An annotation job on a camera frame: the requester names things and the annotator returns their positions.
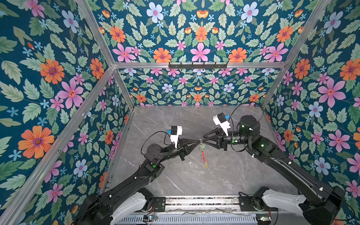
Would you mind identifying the black wall hook rail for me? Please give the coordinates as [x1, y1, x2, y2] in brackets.
[168, 62, 228, 70]

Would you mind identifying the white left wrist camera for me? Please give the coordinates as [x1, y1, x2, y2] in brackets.
[166, 126, 183, 149]

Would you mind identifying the red key tag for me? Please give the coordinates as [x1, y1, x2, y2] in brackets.
[201, 151, 206, 164]

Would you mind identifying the black left camera cable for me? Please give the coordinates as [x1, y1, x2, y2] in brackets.
[140, 130, 172, 155]

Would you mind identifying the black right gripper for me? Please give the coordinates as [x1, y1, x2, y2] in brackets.
[203, 127, 252, 152]

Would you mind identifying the black camera cable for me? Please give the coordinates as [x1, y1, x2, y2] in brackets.
[140, 130, 172, 155]
[227, 103, 265, 124]

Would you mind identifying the black right camera cable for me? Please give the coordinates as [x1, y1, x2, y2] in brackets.
[227, 103, 265, 124]

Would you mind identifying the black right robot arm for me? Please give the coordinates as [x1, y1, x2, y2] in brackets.
[203, 113, 345, 225]

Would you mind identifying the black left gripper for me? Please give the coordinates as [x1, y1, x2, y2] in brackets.
[157, 138, 200, 165]

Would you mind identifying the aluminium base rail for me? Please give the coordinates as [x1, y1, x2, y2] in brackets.
[89, 195, 318, 214]

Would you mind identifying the white perforated cable duct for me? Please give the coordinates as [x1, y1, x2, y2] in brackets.
[116, 214, 258, 225]

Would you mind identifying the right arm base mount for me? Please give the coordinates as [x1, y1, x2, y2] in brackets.
[238, 186, 278, 212]

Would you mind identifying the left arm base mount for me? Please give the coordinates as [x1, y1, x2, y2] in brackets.
[141, 196, 167, 212]

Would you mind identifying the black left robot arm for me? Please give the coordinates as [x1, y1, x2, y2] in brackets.
[72, 138, 202, 225]

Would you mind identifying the silver metal keyring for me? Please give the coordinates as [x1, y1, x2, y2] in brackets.
[199, 143, 205, 156]

